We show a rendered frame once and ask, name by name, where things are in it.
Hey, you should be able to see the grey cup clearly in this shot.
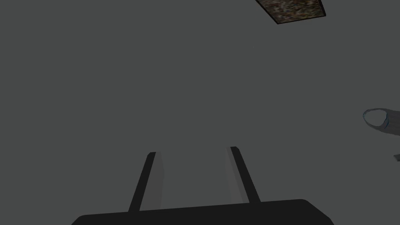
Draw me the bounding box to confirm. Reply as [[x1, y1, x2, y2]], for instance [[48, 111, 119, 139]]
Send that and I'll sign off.
[[362, 108, 400, 136]]

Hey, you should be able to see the brown speckled flat slab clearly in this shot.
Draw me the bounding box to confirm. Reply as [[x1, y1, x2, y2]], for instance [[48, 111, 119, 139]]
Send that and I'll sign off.
[[255, 0, 327, 25]]

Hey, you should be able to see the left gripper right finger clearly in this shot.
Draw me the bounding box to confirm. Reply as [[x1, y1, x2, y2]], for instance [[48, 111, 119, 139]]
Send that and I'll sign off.
[[226, 146, 261, 204]]

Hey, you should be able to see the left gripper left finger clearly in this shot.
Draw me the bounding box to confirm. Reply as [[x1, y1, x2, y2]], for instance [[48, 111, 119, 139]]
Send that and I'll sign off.
[[128, 151, 165, 213]]

